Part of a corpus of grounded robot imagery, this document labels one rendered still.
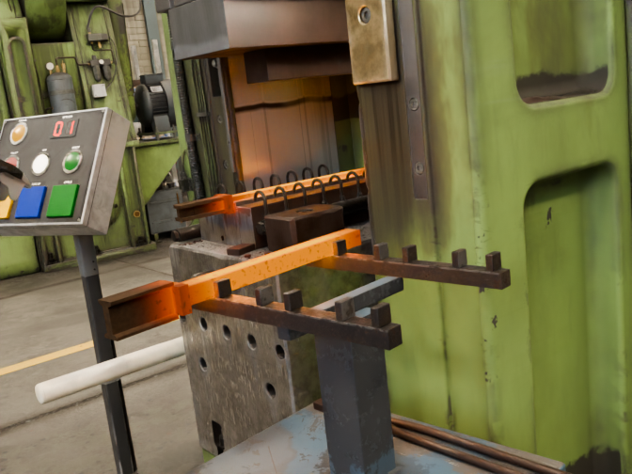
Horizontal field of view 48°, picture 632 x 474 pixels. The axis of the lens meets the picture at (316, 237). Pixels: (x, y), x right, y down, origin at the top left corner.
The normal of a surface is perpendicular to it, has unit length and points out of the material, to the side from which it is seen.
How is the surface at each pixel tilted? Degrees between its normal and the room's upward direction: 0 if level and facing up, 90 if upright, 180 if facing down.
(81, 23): 79
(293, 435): 0
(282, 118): 90
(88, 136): 60
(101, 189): 90
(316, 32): 90
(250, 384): 90
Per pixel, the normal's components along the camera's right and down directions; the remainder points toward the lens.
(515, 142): 0.62, 0.09
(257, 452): -0.11, -0.97
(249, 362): -0.78, 0.21
